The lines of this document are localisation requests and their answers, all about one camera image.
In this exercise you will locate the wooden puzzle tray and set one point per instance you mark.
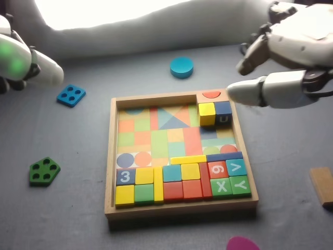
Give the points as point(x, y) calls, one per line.
point(182, 211)

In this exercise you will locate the pink round disc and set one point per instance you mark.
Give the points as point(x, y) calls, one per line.
point(242, 244)

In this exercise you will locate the blue four-hole square block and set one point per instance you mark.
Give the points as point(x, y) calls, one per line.
point(70, 94)

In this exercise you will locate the plain wooden rectangular block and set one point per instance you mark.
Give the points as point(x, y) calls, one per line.
point(323, 186)

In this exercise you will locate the grey table cloth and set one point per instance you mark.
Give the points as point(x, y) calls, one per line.
point(286, 145)

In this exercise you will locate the blue round disc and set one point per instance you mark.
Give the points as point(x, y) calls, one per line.
point(182, 66)

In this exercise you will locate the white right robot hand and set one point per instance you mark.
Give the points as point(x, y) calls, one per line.
point(299, 39)

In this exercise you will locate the yellow letter S block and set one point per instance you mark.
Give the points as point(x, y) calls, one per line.
point(207, 112)

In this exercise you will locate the green five-hole pentagon block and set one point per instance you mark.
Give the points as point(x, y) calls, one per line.
point(43, 170)

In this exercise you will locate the natural wood arch block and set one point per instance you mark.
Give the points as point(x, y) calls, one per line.
point(199, 98)

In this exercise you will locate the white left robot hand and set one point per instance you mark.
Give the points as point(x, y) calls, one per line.
point(15, 60)

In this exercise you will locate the dark blue letter U block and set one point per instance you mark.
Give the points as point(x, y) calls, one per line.
point(223, 108)

